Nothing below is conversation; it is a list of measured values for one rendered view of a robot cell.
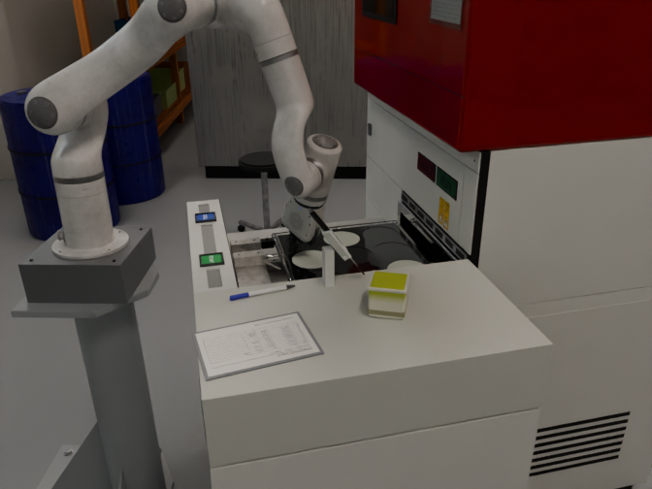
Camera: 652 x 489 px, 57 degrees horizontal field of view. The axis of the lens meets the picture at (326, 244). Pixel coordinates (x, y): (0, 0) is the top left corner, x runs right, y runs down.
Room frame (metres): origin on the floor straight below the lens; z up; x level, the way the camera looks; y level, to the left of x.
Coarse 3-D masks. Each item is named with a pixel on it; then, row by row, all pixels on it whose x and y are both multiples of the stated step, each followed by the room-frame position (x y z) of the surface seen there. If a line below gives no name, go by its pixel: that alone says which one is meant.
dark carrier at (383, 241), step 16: (384, 224) 1.58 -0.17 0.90; (288, 240) 1.49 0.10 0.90; (320, 240) 1.49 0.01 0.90; (368, 240) 1.48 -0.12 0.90; (384, 240) 1.48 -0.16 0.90; (400, 240) 1.48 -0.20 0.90; (288, 256) 1.39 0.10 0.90; (336, 256) 1.38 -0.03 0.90; (352, 256) 1.38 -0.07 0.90; (368, 256) 1.38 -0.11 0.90; (384, 256) 1.38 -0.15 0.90; (400, 256) 1.38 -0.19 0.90; (416, 256) 1.38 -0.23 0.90; (304, 272) 1.30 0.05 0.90; (320, 272) 1.30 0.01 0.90; (336, 272) 1.30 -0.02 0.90; (352, 272) 1.30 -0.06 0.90
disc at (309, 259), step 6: (300, 252) 1.41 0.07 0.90; (306, 252) 1.41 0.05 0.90; (312, 252) 1.41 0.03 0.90; (318, 252) 1.41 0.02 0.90; (294, 258) 1.37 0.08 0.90; (300, 258) 1.37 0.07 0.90; (306, 258) 1.37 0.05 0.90; (312, 258) 1.37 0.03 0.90; (318, 258) 1.37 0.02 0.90; (300, 264) 1.34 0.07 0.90; (306, 264) 1.34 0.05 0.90; (312, 264) 1.34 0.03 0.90; (318, 264) 1.34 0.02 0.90
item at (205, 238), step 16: (192, 208) 1.58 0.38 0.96; (208, 208) 1.59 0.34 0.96; (192, 224) 1.46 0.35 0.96; (208, 224) 1.47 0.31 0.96; (192, 240) 1.37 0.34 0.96; (208, 240) 1.37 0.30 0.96; (224, 240) 1.36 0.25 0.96; (192, 256) 1.27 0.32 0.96; (224, 256) 1.27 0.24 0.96; (192, 272) 1.20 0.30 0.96; (208, 272) 1.20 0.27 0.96; (224, 272) 1.19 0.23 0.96; (208, 288) 1.12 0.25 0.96; (224, 288) 1.12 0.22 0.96
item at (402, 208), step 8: (400, 208) 1.65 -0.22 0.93; (408, 208) 1.60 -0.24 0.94; (400, 216) 1.64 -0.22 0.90; (408, 216) 1.57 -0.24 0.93; (416, 216) 1.54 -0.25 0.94; (400, 224) 1.64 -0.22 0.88; (416, 224) 1.51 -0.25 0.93; (424, 224) 1.49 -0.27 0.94; (408, 232) 1.59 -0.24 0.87; (424, 232) 1.46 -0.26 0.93; (432, 232) 1.43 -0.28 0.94; (416, 240) 1.54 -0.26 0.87; (432, 240) 1.41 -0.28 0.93; (440, 240) 1.39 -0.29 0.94; (424, 248) 1.48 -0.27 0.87; (440, 248) 1.35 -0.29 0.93; (448, 248) 1.33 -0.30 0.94; (424, 256) 1.45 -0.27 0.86; (432, 256) 1.43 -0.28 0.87; (448, 256) 1.31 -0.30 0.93; (456, 256) 1.29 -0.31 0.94
